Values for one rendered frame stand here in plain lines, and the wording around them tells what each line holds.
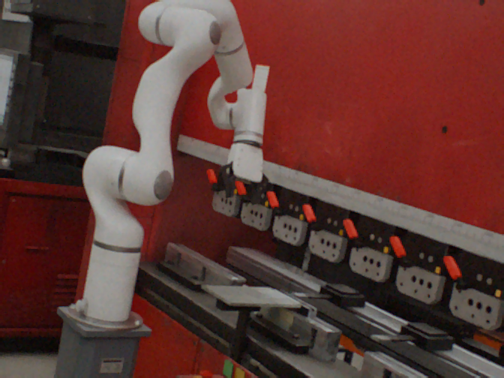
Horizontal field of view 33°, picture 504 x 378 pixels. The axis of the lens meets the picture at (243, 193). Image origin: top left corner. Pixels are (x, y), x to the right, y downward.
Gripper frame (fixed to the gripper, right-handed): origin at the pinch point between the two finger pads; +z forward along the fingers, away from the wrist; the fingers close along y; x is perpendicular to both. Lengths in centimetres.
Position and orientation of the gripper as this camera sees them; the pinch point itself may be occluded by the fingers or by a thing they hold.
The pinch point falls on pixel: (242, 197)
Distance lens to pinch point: 244.6
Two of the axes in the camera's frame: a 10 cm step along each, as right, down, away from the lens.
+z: -0.9, 9.7, -2.2
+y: -7.9, -2.0, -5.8
